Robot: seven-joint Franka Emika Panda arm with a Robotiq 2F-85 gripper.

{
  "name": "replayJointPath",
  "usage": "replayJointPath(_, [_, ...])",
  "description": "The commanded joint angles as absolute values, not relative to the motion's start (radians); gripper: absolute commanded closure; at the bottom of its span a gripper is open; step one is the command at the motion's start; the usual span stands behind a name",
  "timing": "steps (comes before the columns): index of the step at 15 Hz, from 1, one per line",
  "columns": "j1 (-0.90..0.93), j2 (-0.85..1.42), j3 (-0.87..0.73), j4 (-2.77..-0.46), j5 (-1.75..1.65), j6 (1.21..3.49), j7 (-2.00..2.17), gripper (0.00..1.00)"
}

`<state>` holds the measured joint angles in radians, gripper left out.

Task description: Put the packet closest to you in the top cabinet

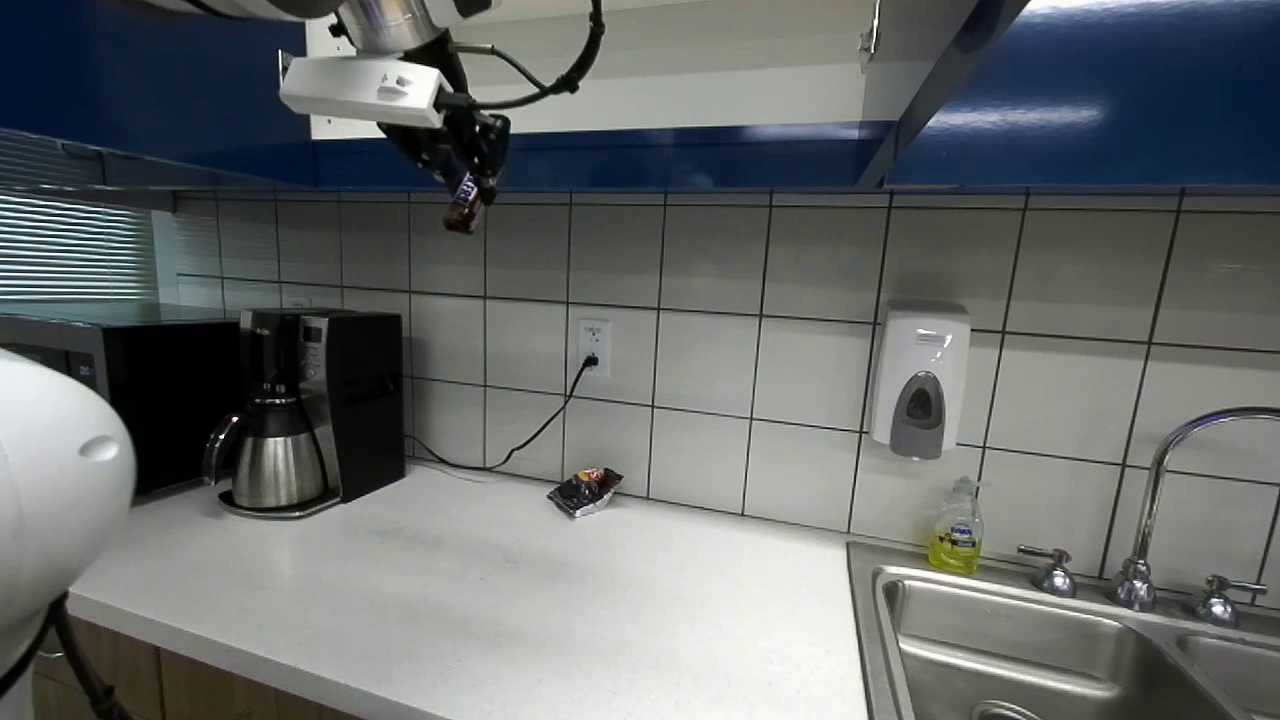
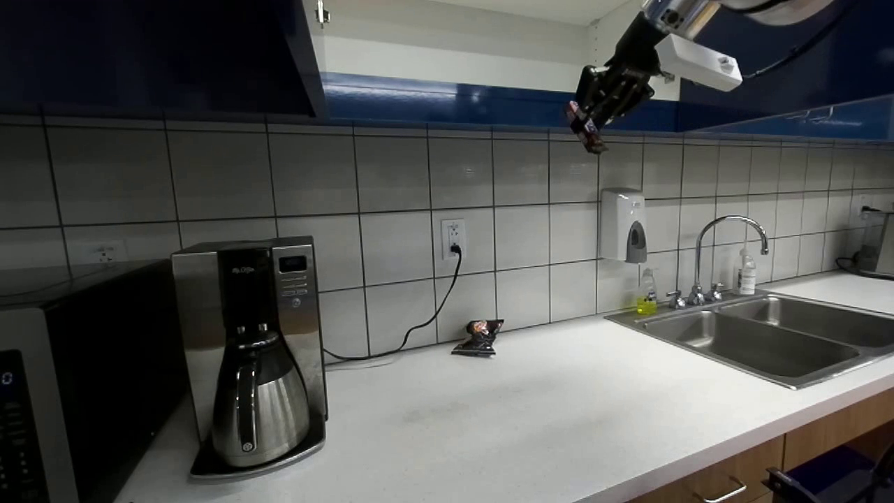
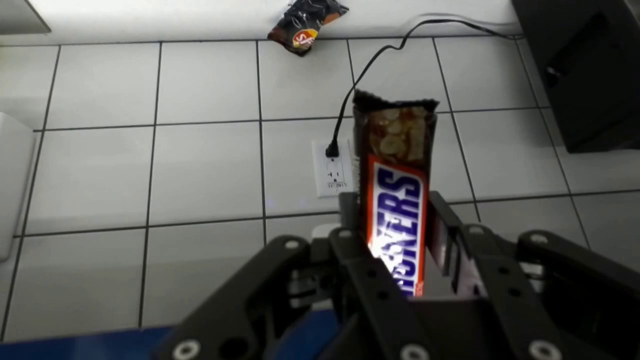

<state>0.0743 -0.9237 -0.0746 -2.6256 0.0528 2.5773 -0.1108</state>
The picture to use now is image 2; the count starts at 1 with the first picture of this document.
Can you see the wooden lower cabinet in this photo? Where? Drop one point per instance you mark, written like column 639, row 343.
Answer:
column 745, row 461

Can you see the metal cabinet door hinge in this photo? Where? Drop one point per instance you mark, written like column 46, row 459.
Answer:
column 319, row 11

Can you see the white blue wall cabinet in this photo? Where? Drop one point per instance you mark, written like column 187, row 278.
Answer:
column 449, row 56

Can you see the white pump soap bottle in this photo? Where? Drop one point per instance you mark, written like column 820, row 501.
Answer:
column 748, row 278

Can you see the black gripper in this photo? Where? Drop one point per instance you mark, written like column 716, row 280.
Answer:
column 618, row 83

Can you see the stainless steel double sink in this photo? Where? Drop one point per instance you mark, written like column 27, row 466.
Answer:
column 755, row 343

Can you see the black microwave oven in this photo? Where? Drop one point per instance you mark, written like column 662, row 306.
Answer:
column 101, row 373

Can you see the grey countertop appliance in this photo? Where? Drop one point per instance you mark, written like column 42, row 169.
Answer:
column 875, row 246

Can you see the chrome sink faucet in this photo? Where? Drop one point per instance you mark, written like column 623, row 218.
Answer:
column 699, row 253

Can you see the yellow dish soap bottle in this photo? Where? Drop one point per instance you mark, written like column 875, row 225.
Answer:
column 646, row 299

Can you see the white wall power outlet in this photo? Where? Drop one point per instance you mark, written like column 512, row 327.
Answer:
column 453, row 236

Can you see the white wall soap dispenser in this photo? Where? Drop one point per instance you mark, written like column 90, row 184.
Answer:
column 622, row 225

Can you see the stainless steel coffee carafe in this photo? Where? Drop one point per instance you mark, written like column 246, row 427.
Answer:
column 262, row 399

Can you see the dark packet with picture print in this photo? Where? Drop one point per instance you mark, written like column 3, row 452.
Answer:
column 479, row 336

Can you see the black steel coffee maker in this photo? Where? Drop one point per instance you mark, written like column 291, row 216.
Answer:
column 291, row 307

